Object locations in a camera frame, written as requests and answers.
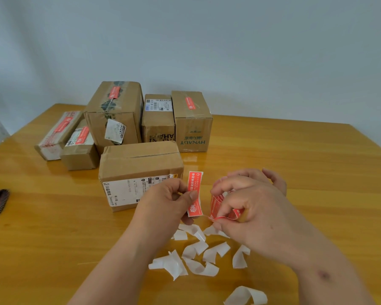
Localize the flat cardboard box red sticker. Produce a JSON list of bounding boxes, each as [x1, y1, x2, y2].
[[34, 111, 84, 161]]

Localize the person's left hand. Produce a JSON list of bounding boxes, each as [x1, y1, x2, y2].
[[134, 178, 200, 242]]

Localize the wide cardboard box shipping label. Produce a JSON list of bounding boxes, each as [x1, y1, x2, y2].
[[98, 141, 184, 212]]

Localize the small cardboard box white label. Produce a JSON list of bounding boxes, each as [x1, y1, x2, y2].
[[60, 119, 99, 171]]

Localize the cardboard box green print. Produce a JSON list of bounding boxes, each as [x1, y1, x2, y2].
[[171, 91, 213, 153]]

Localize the person's right hand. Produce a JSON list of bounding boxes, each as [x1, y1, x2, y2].
[[210, 168, 308, 270]]

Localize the large taped cardboard box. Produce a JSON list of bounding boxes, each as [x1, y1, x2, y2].
[[83, 81, 144, 155]]

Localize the scattered white sticker backing strips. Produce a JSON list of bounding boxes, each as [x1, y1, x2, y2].
[[148, 223, 268, 305]]

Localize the cardboard box barcode label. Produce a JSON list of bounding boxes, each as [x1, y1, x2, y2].
[[141, 94, 176, 144]]

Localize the person's left forearm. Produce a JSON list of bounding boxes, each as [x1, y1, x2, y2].
[[68, 217, 178, 305]]

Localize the strip of red stickers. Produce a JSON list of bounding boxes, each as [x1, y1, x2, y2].
[[209, 179, 245, 222]]

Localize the person's right forearm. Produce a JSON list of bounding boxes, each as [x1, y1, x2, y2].
[[289, 232, 377, 305]]

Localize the single red sticker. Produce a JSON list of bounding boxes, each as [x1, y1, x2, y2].
[[187, 171, 204, 218]]

